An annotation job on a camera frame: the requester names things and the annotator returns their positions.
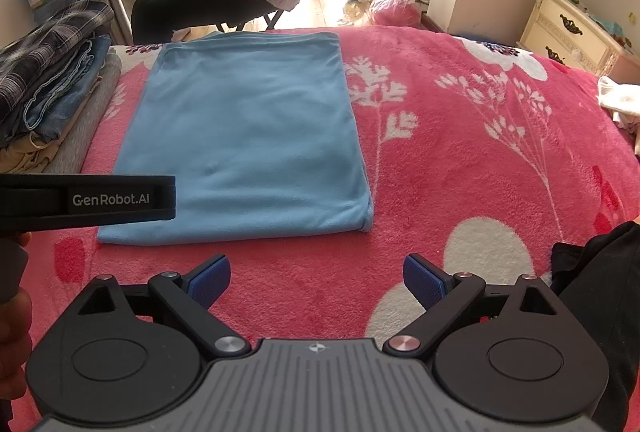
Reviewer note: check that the blue face mask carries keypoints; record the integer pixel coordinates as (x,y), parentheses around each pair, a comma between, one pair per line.
(609,26)

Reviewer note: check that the person's black trousers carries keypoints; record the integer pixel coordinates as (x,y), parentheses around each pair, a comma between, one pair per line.
(610,287)

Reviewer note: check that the folding stool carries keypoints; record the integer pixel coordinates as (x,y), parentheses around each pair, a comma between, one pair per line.
(270,18)

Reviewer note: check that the stack of folded clothes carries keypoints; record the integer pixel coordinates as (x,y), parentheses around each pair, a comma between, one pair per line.
(45,47)

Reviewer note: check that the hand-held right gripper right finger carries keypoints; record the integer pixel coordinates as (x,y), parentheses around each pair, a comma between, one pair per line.
(425,284)

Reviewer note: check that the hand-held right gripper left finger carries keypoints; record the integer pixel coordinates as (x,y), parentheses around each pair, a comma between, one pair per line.
(212,279)

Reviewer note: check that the light blue t-shirt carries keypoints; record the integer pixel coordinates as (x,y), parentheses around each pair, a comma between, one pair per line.
(240,127)

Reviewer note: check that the red floral blanket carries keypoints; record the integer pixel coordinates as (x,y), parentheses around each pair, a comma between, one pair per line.
(450,192)

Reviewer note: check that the person's left hand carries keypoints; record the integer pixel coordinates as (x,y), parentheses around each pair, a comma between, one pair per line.
(15,342)

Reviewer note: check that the cream nightstand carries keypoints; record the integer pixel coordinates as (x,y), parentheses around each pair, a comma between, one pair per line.
(560,37)

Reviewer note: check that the folded blue jeans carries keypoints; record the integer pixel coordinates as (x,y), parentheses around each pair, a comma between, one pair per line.
(65,97)

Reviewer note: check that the beige folded garment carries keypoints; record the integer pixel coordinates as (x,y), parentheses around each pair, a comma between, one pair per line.
(25,154)

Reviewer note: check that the grey folded cloth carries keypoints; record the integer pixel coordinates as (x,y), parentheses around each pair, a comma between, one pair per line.
(85,132)

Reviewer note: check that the pile of white checkered clothes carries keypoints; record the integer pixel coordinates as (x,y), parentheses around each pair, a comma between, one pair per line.
(617,97)

